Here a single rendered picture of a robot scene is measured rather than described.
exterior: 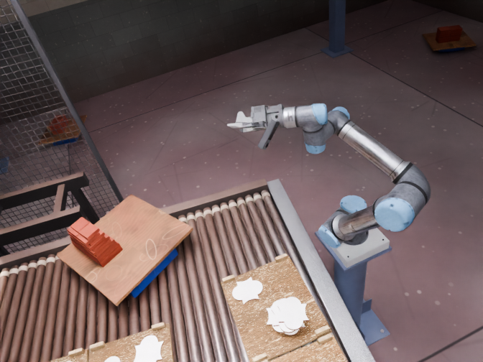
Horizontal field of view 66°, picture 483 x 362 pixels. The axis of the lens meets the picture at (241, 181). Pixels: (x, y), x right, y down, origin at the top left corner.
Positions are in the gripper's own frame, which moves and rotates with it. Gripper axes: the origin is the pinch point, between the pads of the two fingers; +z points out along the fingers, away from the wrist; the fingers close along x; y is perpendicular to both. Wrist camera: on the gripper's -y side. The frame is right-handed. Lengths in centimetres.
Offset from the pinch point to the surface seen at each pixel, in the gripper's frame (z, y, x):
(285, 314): -13, -75, -13
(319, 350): -26, -88, -10
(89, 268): 81, -57, -12
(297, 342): -18, -86, -11
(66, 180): 133, -12, -57
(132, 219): 72, -36, -36
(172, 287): 43, -69, -23
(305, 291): -19, -70, -28
